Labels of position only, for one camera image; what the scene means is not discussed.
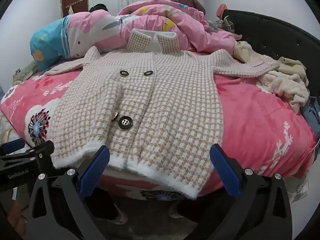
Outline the grey plaid cloth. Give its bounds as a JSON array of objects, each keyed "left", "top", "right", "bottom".
[{"left": 209, "top": 16, "right": 237, "bottom": 34}]

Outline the pink floral blanket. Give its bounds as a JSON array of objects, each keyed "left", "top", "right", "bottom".
[{"left": 0, "top": 65, "right": 317, "bottom": 203}]

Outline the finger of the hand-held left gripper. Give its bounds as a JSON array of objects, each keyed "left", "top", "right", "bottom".
[
  {"left": 22, "top": 140, "right": 55, "bottom": 167},
  {"left": 0, "top": 138, "right": 26, "bottom": 155}
]

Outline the salmon pink cloth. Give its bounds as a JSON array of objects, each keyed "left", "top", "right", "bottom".
[{"left": 216, "top": 4, "right": 227, "bottom": 19}]

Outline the grey-blue cloth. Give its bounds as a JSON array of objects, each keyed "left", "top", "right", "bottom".
[{"left": 301, "top": 96, "right": 320, "bottom": 126}]

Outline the grey floral cloth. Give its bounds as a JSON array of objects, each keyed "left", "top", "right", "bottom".
[{"left": 12, "top": 61, "right": 38, "bottom": 84}]

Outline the black padded headboard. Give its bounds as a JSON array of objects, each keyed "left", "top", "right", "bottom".
[{"left": 221, "top": 9, "right": 320, "bottom": 100}]

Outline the beige houndstooth knit coat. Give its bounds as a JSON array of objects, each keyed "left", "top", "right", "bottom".
[{"left": 44, "top": 29, "right": 280, "bottom": 200}]

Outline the cream cloth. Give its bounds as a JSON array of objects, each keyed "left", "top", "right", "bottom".
[{"left": 234, "top": 41, "right": 253, "bottom": 63}]

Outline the pink printed quilt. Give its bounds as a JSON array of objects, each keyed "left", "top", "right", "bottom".
[{"left": 117, "top": 0, "right": 242, "bottom": 54}]

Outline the person's shoe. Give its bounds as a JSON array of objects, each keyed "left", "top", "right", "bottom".
[
  {"left": 167, "top": 201, "right": 185, "bottom": 218},
  {"left": 107, "top": 200, "right": 129, "bottom": 225}
]

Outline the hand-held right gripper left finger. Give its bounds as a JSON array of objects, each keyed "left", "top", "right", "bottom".
[{"left": 26, "top": 145, "right": 110, "bottom": 240}]

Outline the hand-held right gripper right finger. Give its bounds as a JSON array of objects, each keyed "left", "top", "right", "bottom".
[{"left": 209, "top": 144, "right": 293, "bottom": 240}]

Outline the person's right shoe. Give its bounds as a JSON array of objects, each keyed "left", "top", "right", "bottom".
[{"left": 167, "top": 201, "right": 185, "bottom": 218}]

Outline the fluffy beige garment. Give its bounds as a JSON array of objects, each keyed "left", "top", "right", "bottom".
[{"left": 257, "top": 70, "right": 310, "bottom": 114}]

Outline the grey patterned bed sheet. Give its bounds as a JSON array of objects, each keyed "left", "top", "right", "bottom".
[{"left": 0, "top": 112, "right": 25, "bottom": 145}]

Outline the person's left shoe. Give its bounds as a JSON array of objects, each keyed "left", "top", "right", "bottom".
[{"left": 107, "top": 200, "right": 129, "bottom": 225}]

